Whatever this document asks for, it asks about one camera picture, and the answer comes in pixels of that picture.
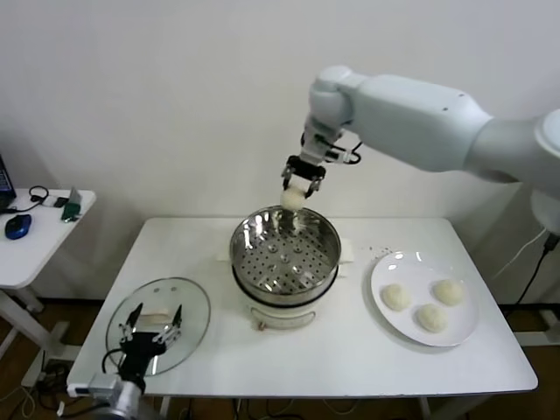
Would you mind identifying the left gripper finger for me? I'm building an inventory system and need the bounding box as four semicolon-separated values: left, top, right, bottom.
152;304;184;345
116;303;144;343

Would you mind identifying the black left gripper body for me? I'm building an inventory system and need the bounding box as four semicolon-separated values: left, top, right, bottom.
117;331;170;381

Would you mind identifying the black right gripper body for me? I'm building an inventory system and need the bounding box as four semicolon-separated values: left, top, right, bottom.
283;156;328;181

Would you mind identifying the white steamed baozi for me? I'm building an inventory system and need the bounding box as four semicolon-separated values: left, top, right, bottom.
431;278;465;306
413;304;450;333
279;185;307;210
380;283;412;312

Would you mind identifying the round glass lid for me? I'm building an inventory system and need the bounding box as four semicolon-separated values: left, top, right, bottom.
104;276;212;377

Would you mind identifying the perforated steel steamer basket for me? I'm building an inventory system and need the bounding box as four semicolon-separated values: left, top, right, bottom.
217;204;354;307

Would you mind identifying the floor power strip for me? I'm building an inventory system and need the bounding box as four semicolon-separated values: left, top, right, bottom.
42;358;74;382

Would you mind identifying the white electric cooker pot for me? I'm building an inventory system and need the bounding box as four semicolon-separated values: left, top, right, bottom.
231;260;352;334

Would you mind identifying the green circuit board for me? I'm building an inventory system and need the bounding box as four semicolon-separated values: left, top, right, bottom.
60;187;84;224

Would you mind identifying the large white plate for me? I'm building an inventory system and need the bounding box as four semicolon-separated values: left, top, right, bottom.
370;249;480;348

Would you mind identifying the blue computer mouse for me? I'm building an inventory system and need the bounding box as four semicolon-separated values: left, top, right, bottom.
4;213;34;241

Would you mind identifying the dark laptop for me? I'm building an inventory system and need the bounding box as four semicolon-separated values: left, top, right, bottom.
0;153;18;215

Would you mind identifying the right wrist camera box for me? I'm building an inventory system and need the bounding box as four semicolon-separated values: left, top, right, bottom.
321;143;354;164

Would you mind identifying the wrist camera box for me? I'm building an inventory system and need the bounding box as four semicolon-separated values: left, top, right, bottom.
321;143;354;164
66;372;122;397

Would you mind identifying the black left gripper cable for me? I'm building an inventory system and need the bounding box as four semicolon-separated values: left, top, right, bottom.
101;347;126;377

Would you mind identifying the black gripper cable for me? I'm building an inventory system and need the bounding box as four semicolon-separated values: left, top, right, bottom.
101;347;126;377
314;135;364;166

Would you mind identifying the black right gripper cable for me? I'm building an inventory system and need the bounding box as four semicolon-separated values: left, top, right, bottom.
314;135;364;166

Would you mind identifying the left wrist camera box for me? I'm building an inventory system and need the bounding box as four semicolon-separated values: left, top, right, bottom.
66;372;122;397

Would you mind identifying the black looped cable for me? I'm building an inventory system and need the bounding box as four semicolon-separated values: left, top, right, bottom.
0;185;52;215

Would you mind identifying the white wall cable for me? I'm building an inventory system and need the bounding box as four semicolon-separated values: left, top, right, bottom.
489;227;550;281

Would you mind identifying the black power adapter cable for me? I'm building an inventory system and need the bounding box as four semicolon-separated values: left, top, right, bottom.
515;231;560;305

